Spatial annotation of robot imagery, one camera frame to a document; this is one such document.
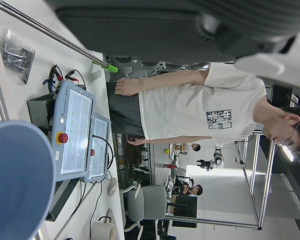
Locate white computer mouse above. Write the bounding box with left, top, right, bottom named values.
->
left=107, top=177, right=119, bottom=198

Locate grey metal box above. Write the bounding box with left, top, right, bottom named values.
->
left=26, top=96, right=58, bottom=131

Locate plastic bag of black parts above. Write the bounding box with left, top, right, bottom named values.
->
left=0, top=28, right=36, bottom=85

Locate red black clip lead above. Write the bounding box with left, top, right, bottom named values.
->
left=49, top=64, right=65, bottom=82
left=64, top=69, right=87, bottom=87

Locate blue-grey teach pendant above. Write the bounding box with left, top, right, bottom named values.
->
left=82, top=113, right=112, bottom=184
left=50, top=79, right=96, bottom=183

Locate black monitor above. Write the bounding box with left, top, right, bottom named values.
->
left=172, top=196, right=198, bottom=228

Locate background person wearing glasses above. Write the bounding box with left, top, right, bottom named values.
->
left=174, top=183, right=205, bottom=198

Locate blue tape strip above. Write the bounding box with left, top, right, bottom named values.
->
left=43, top=77, right=57, bottom=93

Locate metal rod with green tip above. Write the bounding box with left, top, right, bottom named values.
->
left=0, top=0, right=119, bottom=74

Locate light blue plastic cup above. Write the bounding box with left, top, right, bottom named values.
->
left=0, top=119, right=55, bottom=240

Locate black ribbed block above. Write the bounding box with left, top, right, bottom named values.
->
left=46, top=178, right=81, bottom=222

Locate black pendant cable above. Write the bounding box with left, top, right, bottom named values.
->
left=92, top=134, right=116, bottom=173

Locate grey office chair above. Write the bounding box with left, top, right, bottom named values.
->
left=119, top=183, right=169, bottom=233

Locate person in white t-shirt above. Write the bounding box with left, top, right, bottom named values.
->
left=113, top=62, right=300, bottom=155

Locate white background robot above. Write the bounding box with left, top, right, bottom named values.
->
left=196, top=146, right=226, bottom=172

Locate aluminium cage frame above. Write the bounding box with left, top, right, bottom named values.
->
left=163, top=131, right=277, bottom=231

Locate ceiling light strip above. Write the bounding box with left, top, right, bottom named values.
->
left=281, top=144, right=296, bottom=162

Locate white tape roll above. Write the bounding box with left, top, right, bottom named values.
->
left=91, top=221, right=118, bottom=240

